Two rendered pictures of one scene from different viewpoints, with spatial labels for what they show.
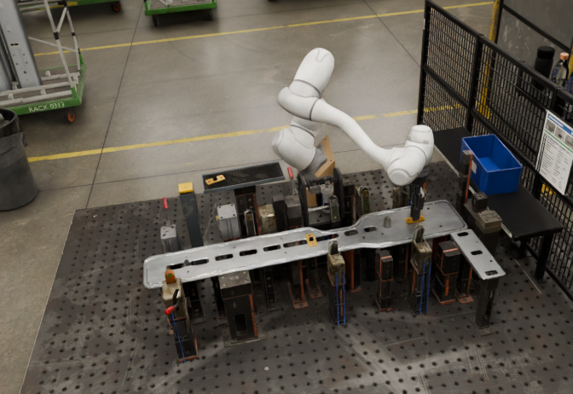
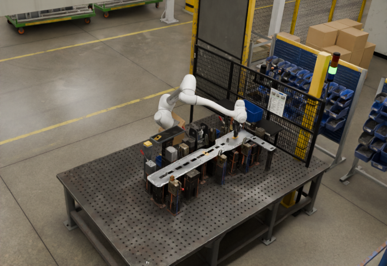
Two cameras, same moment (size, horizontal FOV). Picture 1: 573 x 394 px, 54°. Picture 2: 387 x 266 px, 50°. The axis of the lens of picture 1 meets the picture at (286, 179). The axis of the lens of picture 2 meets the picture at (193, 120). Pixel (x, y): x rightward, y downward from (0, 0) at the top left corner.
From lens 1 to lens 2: 2.44 m
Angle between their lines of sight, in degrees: 31
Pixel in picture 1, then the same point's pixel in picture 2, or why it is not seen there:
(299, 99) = (190, 97)
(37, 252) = not seen: outside the picture
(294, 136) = (166, 114)
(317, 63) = (192, 80)
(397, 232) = (232, 143)
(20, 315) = (18, 247)
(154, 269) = (155, 179)
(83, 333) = (121, 220)
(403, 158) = (242, 112)
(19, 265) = not seen: outside the picture
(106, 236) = (88, 181)
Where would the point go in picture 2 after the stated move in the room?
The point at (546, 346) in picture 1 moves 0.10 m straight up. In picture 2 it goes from (289, 170) to (291, 163)
